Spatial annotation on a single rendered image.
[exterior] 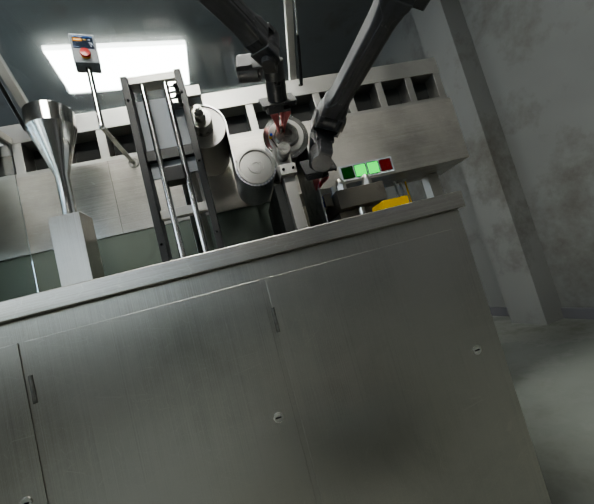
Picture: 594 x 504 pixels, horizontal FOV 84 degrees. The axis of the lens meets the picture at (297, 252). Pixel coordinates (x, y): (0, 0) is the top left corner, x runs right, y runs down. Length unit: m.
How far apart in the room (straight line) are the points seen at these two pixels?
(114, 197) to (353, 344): 1.08
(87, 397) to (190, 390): 0.20
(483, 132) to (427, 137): 1.40
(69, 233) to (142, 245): 0.30
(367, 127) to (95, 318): 1.29
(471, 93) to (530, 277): 1.49
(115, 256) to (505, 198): 2.64
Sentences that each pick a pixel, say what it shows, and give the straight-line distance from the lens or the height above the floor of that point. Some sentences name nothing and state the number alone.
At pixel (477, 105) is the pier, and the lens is 3.16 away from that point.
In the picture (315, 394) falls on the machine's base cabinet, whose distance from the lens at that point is 0.79.
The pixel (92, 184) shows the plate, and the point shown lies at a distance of 1.53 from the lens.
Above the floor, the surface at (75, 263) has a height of 1.01.
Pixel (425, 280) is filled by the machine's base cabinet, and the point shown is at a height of 0.71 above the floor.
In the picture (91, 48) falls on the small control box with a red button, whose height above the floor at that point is 1.66.
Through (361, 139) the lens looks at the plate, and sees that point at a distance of 1.57.
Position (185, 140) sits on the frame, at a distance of 1.02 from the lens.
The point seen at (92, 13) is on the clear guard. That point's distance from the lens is 1.59.
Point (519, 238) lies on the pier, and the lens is 3.00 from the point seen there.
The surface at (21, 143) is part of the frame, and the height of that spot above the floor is 1.58.
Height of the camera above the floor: 0.79
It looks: 5 degrees up
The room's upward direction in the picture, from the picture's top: 15 degrees counter-clockwise
